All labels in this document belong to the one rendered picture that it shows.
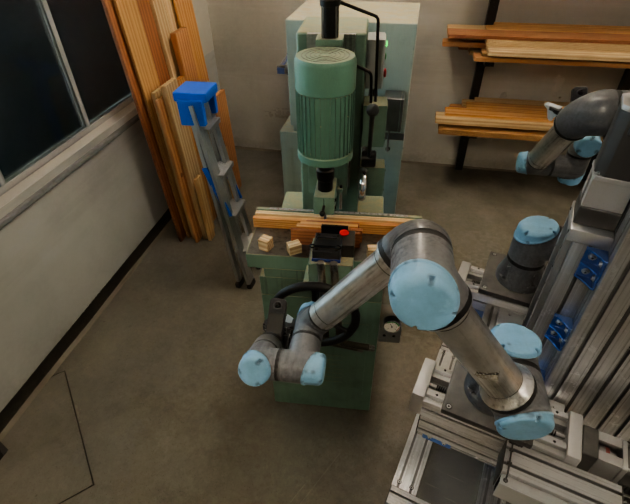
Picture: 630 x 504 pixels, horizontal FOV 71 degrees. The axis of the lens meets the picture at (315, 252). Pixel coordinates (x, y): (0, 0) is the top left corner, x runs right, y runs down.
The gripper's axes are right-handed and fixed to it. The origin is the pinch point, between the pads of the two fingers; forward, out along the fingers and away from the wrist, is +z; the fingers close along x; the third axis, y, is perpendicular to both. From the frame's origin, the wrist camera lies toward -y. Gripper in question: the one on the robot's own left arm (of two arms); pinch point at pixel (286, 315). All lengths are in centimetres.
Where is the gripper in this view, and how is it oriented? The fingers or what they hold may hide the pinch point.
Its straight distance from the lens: 134.3
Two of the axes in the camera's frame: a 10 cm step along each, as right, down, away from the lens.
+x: 9.9, 0.8, -1.4
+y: -0.6, 9.8, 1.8
